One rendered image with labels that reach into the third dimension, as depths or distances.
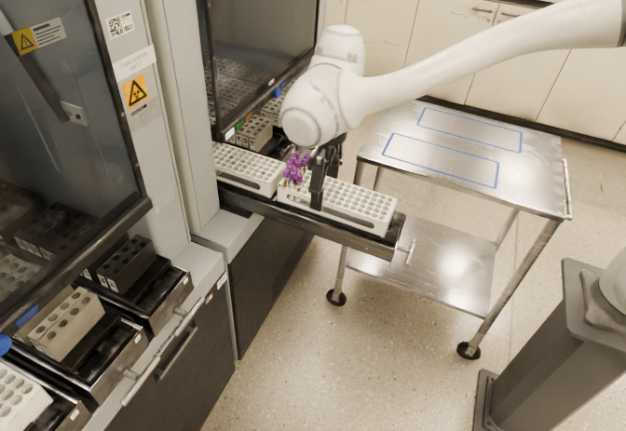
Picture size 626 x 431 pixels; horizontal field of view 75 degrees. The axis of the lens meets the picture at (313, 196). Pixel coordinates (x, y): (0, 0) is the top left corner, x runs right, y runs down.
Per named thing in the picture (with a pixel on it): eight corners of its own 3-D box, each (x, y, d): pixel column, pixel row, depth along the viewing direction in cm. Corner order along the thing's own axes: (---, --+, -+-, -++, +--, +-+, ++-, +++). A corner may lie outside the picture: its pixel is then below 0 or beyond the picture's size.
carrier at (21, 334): (72, 295, 82) (61, 277, 78) (80, 299, 81) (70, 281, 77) (20, 344, 74) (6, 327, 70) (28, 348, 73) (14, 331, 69)
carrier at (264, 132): (266, 134, 130) (266, 117, 126) (273, 136, 129) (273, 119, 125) (249, 153, 122) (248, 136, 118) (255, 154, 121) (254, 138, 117)
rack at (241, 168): (177, 168, 117) (174, 151, 113) (197, 151, 124) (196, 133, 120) (269, 201, 109) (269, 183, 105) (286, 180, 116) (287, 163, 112)
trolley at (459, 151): (324, 303, 180) (347, 152, 126) (357, 235, 212) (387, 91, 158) (478, 366, 163) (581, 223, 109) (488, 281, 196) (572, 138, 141)
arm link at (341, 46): (319, 84, 93) (299, 111, 84) (324, 13, 83) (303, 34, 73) (364, 94, 91) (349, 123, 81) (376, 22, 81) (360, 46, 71)
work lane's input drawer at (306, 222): (167, 187, 121) (161, 163, 115) (195, 162, 130) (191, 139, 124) (406, 275, 102) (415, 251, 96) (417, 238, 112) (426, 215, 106)
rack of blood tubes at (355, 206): (276, 203, 109) (276, 185, 104) (292, 181, 116) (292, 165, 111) (383, 241, 101) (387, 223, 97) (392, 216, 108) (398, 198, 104)
